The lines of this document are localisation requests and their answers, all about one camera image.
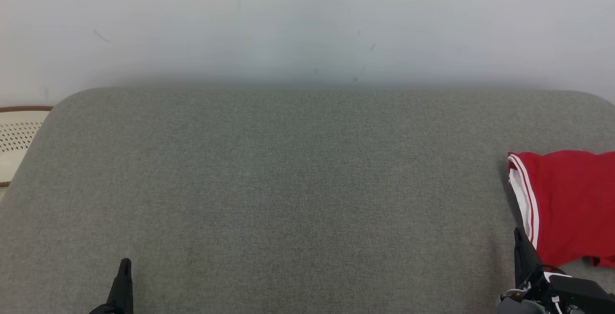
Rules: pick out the cream perforated laundry basket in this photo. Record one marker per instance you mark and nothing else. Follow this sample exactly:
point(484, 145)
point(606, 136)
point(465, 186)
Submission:
point(17, 136)

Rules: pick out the grey fabric sofa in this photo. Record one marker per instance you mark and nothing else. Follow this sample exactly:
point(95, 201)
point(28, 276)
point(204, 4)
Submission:
point(288, 184)

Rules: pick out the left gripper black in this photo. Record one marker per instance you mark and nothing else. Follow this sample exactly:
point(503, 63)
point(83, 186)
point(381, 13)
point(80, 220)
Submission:
point(101, 310)

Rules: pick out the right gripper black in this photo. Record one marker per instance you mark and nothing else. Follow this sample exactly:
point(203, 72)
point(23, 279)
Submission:
point(531, 297)

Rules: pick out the red Bulls 23 jersey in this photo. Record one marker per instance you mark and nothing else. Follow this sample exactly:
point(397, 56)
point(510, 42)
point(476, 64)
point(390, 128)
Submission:
point(571, 198)

